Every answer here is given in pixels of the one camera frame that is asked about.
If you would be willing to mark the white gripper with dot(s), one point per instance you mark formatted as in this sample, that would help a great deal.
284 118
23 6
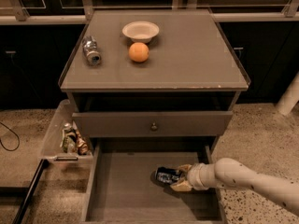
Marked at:
194 175

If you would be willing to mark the crushed blue pepsi can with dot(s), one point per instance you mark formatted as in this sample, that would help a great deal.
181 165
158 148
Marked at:
167 175

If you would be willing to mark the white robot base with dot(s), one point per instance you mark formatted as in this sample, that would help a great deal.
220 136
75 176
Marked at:
289 98

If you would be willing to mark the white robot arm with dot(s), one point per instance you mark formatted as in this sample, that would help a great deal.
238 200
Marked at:
227 173

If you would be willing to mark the grey top drawer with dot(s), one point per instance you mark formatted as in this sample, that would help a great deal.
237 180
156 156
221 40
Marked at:
132 116

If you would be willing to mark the brass drawer knob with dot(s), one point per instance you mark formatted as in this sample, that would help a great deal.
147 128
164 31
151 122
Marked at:
154 127

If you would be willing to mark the open grey middle drawer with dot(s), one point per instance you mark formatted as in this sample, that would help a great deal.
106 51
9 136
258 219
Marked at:
122 188

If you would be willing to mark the grey drawer cabinet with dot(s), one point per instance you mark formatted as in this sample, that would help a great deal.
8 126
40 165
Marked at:
189 57

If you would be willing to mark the crushed silver can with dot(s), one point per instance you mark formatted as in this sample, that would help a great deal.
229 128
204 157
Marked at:
90 50

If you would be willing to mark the brown crumpled snack bag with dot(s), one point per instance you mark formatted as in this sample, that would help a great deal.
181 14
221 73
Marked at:
82 145

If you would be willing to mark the green crumpled snack bag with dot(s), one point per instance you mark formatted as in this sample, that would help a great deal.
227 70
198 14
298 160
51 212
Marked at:
69 139

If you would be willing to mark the clear plastic bin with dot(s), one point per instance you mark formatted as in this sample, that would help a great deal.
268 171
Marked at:
51 147

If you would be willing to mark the orange fruit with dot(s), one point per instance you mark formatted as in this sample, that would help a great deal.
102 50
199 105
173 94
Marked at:
139 52

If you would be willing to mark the white paper bowl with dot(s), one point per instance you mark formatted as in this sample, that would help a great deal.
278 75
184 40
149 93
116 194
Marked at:
140 31

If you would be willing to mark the metal window frame rail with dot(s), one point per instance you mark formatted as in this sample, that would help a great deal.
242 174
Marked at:
82 11

